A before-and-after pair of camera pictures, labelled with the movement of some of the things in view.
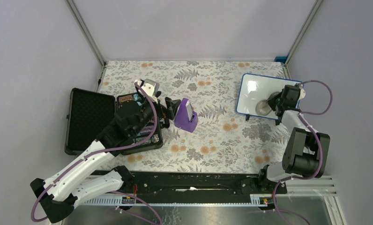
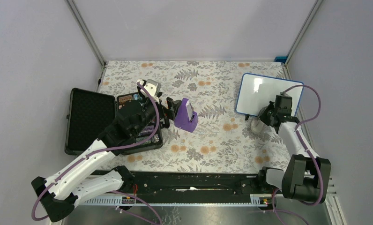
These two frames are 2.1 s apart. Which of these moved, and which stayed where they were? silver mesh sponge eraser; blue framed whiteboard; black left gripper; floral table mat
Moved: silver mesh sponge eraser
Stayed: floral table mat; black left gripper; blue framed whiteboard
